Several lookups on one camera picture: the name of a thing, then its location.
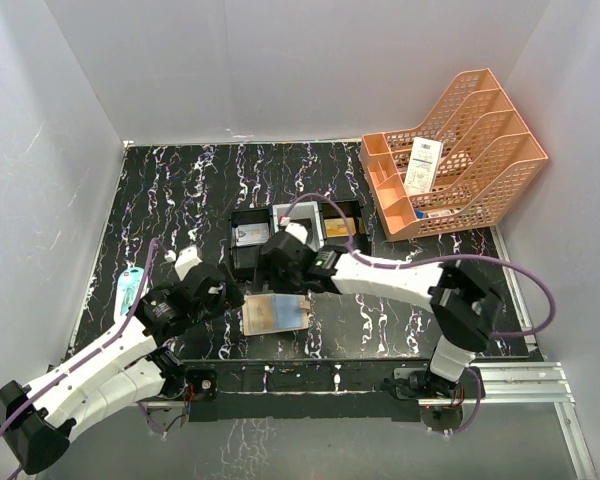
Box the gold card with black stripe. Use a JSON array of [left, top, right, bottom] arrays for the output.
[[243, 295, 274, 336]]

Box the beige leather card holder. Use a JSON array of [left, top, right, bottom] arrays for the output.
[[242, 293, 311, 336]]

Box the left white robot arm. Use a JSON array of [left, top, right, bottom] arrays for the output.
[[0, 262, 244, 475]]

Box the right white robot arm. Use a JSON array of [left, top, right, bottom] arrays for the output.
[[254, 229, 502, 398]]

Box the silver card in left tray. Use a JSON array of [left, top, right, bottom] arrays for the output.
[[233, 223, 270, 247]]

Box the gold card in right tray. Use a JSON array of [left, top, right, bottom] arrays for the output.
[[324, 217, 365, 238]]

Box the left black tray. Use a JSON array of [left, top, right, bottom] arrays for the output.
[[229, 207, 273, 281]]

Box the black tray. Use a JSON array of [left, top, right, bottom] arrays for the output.
[[229, 207, 273, 281], [320, 199, 372, 255]]

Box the white middle tray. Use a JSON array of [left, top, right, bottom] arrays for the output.
[[271, 201, 324, 251]]

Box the right black tray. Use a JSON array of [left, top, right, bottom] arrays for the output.
[[320, 199, 372, 255]]

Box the blue packaged item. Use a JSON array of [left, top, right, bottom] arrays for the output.
[[114, 266, 144, 323]]

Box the black front base bar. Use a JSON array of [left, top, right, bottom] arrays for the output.
[[182, 357, 486, 424]]

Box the white paper receipt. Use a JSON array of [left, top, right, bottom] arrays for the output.
[[403, 137, 443, 196]]

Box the orange plastic file organizer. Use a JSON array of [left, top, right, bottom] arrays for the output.
[[360, 68, 548, 242]]

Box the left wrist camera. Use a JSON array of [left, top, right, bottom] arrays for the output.
[[164, 245, 202, 280]]

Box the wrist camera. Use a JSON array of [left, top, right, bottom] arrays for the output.
[[164, 245, 202, 280], [278, 216, 313, 245]]

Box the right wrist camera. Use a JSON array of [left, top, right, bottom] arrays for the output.
[[278, 216, 313, 245]]

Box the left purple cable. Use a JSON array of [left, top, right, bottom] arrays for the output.
[[0, 237, 179, 476]]

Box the aluminium frame rail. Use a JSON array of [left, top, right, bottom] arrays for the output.
[[17, 362, 599, 480]]

